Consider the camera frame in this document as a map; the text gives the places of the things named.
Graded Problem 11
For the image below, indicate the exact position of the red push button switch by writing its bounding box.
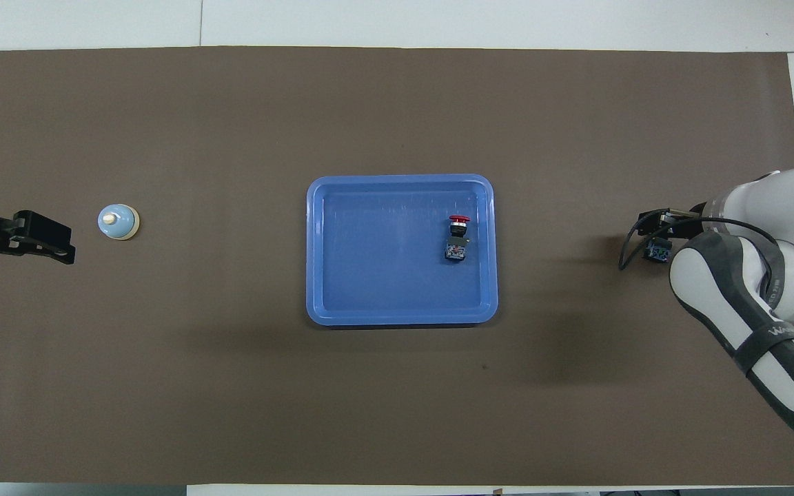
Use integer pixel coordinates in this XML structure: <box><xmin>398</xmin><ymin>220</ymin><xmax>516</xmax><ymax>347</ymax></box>
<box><xmin>444</xmin><ymin>215</ymin><xmax>472</xmax><ymax>263</ymax></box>

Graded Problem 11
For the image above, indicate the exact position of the brown table mat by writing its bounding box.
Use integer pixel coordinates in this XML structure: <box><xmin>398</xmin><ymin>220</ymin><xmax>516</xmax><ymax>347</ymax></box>
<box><xmin>0</xmin><ymin>45</ymin><xmax>794</xmax><ymax>486</ymax></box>

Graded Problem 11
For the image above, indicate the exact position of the blue plastic tray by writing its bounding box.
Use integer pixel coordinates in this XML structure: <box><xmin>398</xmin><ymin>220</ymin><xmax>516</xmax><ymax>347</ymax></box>
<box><xmin>305</xmin><ymin>174</ymin><xmax>499</xmax><ymax>327</ymax></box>

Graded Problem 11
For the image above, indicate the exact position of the light blue call bell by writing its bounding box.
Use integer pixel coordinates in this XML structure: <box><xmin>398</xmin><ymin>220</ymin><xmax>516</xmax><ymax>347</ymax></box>
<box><xmin>97</xmin><ymin>203</ymin><xmax>141</xmax><ymax>241</ymax></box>

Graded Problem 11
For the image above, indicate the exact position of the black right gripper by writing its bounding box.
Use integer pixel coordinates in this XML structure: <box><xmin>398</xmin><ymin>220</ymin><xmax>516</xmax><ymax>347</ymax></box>
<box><xmin>638</xmin><ymin>203</ymin><xmax>709</xmax><ymax>241</ymax></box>

